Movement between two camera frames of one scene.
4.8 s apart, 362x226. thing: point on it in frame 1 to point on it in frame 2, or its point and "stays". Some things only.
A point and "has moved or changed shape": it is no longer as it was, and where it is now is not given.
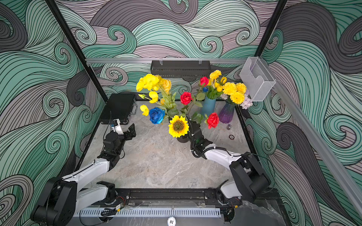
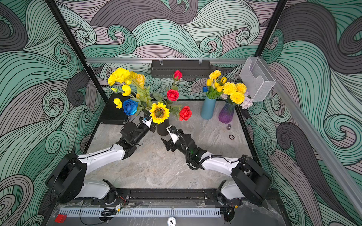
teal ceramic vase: x=209 y=106 stays
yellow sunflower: x=178 y=126 to x=159 y=113
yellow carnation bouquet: x=238 y=93 stays
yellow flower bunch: x=159 y=93 to x=134 y=87
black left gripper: x=131 y=132 to x=151 y=128
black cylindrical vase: x=184 y=139 has moved or changed shape
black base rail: x=210 y=197 stays
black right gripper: x=193 y=123 to x=169 y=145
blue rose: x=156 y=115 to x=130 y=107
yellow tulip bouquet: x=215 y=84 stays
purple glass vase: x=226 y=113 stays
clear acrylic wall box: x=257 y=78 stays
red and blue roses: x=212 y=119 to x=185 y=112
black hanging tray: x=181 y=68 stays
